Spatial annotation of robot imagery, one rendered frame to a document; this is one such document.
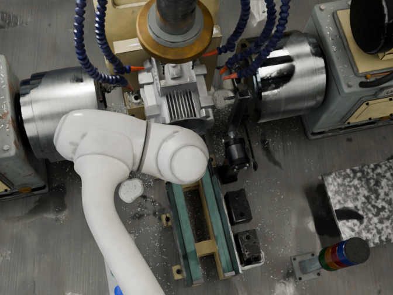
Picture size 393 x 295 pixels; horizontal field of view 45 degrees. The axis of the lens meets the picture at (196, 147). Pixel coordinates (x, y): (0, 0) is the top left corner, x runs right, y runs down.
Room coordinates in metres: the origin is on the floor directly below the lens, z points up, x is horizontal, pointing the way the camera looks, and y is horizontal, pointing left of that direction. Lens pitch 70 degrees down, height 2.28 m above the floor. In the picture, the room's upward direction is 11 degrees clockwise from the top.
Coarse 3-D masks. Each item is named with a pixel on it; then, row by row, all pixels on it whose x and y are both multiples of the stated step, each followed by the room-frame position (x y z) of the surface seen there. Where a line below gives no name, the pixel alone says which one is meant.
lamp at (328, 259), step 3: (330, 246) 0.23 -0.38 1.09; (327, 249) 0.22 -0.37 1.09; (330, 249) 0.22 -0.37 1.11; (327, 252) 0.21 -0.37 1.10; (327, 255) 0.20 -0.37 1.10; (327, 258) 0.20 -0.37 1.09; (330, 258) 0.19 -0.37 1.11; (327, 261) 0.19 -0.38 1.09; (330, 261) 0.19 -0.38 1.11; (327, 264) 0.19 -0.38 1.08; (330, 264) 0.18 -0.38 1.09; (333, 264) 0.18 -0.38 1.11; (333, 267) 0.18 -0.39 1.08; (336, 267) 0.18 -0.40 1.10; (339, 267) 0.18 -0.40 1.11; (342, 267) 0.18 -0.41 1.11
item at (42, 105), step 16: (32, 80) 0.50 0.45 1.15; (48, 80) 0.50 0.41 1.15; (64, 80) 0.51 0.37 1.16; (80, 80) 0.52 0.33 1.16; (32, 96) 0.45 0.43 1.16; (48, 96) 0.46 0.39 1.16; (64, 96) 0.46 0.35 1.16; (80, 96) 0.47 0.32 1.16; (96, 96) 0.48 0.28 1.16; (32, 112) 0.41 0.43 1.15; (48, 112) 0.42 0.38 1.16; (64, 112) 0.42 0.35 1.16; (32, 128) 0.37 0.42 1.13; (48, 128) 0.38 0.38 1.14; (32, 144) 0.34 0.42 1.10; (48, 144) 0.35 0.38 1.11
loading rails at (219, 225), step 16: (208, 160) 0.45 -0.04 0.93; (208, 176) 0.40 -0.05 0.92; (176, 192) 0.33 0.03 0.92; (208, 192) 0.35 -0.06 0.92; (176, 208) 0.29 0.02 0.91; (208, 208) 0.30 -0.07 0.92; (224, 208) 0.31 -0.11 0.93; (176, 224) 0.24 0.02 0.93; (208, 224) 0.27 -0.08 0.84; (224, 224) 0.27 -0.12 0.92; (176, 240) 0.20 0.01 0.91; (192, 240) 0.21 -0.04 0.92; (208, 240) 0.23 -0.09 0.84; (224, 240) 0.22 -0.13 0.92; (192, 256) 0.16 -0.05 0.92; (224, 256) 0.18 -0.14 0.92; (176, 272) 0.12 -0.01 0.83; (192, 272) 0.12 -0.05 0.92; (224, 272) 0.13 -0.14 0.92; (240, 272) 0.14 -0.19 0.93
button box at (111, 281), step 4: (132, 236) 0.17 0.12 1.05; (104, 260) 0.09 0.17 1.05; (108, 268) 0.08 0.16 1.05; (108, 272) 0.07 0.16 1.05; (108, 276) 0.06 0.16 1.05; (112, 276) 0.06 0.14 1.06; (108, 280) 0.05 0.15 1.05; (112, 280) 0.05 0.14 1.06; (108, 284) 0.04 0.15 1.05; (112, 284) 0.04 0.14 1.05; (116, 284) 0.04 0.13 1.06; (112, 288) 0.03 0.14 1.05; (112, 292) 0.02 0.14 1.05
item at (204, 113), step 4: (148, 60) 0.65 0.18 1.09; (196, 60) 0.69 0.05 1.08; (144, 64) 0.64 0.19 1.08; (148, 64) 0.64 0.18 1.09; (152, 64) 0.64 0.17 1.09; (144, 68) 0.63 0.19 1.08; (148, 68) 0.63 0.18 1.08; (200, 112) 0.53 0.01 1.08; (204, 112) 0.52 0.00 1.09; (208, 112) 0.53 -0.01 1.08; (160, 116) 0.49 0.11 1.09; (200, 116) 0.52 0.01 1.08; (204, 116) 0.52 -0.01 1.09; (208, 116) 0.52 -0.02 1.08; (156, 120) 0.48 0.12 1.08; (160, 120) 0.48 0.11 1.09; (164, 120) 0.48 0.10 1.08; (164, 124) 0.47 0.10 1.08; (204, 132) 0.52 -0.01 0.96
